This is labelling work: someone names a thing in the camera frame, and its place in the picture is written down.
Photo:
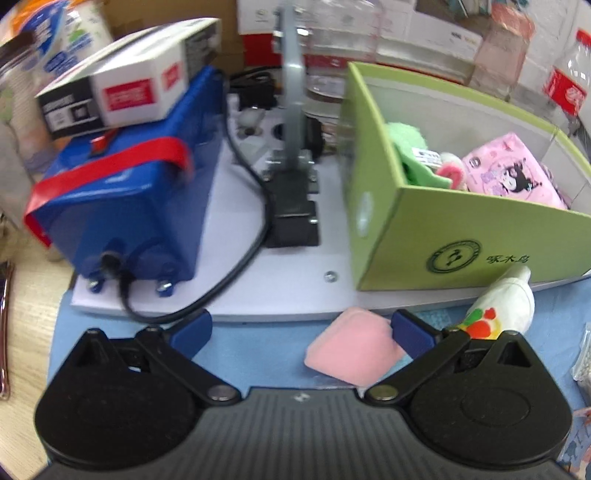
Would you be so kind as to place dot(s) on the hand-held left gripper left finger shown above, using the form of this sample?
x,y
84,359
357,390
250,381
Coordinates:
x,y
191,330

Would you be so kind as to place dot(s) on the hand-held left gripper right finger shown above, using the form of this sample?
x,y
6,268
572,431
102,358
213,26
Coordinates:
x,y
413,334

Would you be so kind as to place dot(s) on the pink sponge pad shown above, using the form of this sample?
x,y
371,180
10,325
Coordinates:
x,y
353,348

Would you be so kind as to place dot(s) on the green cardboard box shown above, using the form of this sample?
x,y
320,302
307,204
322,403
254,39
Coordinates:
x,y
443,230

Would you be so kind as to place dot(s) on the pink and green plush toy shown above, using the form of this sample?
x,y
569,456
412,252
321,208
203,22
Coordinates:
x,y
411,152

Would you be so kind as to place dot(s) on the pink tissue pack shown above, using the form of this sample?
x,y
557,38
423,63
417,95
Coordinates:
x,y
512,173

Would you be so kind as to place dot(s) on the white base board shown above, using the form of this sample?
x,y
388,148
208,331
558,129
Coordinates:
x,y
240,286

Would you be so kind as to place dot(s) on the blue printed tablecloth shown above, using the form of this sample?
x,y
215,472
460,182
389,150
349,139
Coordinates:
x,y
258,350

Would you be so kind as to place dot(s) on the blue power supply box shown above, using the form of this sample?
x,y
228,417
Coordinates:
x,y
134,198

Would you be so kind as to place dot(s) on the grey patterned sock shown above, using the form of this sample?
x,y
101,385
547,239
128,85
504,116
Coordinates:
x,y
582,353

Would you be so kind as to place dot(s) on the white and black carton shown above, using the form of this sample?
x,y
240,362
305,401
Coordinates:
x,y
124,87

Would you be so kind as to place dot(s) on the cola bottle with red label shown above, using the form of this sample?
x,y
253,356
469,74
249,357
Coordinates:
x,y
570,87

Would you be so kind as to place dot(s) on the clear jar with red cap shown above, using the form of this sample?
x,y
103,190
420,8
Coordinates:
x,y
341,50

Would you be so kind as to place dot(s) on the pink glass cup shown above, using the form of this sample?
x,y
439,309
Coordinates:
x,y
501,50

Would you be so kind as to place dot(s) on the blue and white tissue pack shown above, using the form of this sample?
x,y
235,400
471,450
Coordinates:
x,y
51,41

